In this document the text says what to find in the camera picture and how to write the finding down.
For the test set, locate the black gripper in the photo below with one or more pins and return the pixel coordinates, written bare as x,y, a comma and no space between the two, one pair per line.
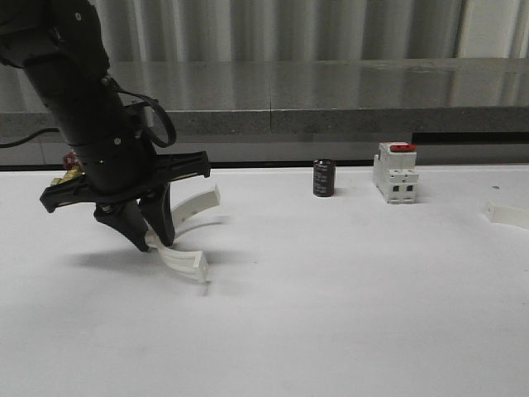
118,170

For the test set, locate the brass valve red handwheel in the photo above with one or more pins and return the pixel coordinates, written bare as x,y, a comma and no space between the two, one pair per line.
73,169

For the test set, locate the grey stone ledge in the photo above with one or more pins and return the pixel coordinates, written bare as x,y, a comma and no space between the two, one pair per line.
440,101

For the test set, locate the white half pipe clamp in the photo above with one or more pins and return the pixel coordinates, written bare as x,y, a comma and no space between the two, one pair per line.
514,216
190,264

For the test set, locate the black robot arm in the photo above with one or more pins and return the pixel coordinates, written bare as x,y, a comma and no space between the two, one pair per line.
58,44

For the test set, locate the black cylindrical capacitor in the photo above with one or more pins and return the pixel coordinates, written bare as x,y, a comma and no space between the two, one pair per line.
324,175

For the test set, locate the white circuit breaker red switch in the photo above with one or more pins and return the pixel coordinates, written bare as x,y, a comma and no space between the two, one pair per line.
394,172

